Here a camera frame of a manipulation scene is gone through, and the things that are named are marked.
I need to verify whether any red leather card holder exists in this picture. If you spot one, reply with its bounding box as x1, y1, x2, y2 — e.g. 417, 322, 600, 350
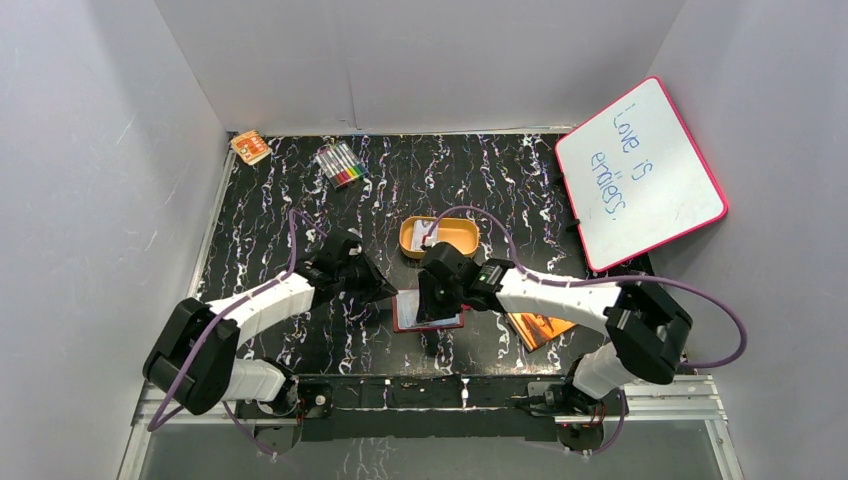
392, 289, 465, 333

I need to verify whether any white credit card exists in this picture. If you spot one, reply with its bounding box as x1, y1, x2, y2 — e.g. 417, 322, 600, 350
410, 219, 438, 252

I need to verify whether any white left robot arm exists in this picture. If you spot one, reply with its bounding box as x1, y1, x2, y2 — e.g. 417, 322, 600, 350
142, 231, 398, 416

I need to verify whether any small orange card box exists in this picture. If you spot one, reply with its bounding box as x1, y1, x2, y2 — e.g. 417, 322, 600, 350
230, 130, 271, 165

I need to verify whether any orange oval tray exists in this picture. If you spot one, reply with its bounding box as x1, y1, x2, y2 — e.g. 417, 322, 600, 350
399, 216, 480, 260

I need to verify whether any orange book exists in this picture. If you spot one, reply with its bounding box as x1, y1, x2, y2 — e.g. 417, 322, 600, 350
507, 313, 576, 352

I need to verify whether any pack of coloured markers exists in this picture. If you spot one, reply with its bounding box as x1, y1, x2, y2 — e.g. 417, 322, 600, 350
315, 141, 367, 189

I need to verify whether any pink framed whiteboard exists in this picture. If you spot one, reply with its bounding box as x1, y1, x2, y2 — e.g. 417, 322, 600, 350
555, 76, 728, 272

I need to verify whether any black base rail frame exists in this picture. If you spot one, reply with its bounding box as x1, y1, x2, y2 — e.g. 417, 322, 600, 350
132, 374, 730, 458

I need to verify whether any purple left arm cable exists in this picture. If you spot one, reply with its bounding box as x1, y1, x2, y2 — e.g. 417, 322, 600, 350
146, 209, 329, 458

